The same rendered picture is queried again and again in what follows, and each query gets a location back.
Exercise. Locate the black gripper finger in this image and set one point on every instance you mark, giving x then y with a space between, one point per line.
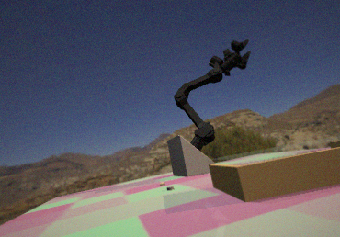
246 57
244 43

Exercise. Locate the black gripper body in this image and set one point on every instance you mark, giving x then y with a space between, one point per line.
235 59

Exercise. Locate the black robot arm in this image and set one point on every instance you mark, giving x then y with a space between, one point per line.
204 133

